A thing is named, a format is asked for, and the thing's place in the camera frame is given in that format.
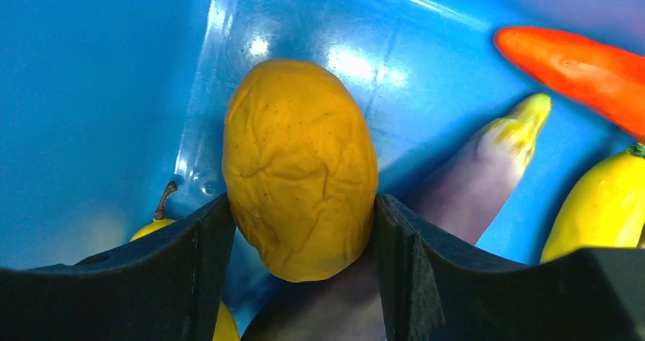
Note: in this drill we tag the yellow toy banana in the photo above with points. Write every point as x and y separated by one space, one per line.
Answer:
605 208

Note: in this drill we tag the orange toy lemon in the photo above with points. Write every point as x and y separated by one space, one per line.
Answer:
300 169

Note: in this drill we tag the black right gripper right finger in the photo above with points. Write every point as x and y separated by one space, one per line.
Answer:
435 286

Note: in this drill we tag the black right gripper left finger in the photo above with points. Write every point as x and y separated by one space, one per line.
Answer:
166 285

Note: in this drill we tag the purple toy eggplant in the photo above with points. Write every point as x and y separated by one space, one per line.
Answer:
461 197

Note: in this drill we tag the yellow toy pear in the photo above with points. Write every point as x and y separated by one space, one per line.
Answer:
226 327

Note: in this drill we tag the blue plastic bin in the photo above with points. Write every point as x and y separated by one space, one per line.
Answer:
104 102

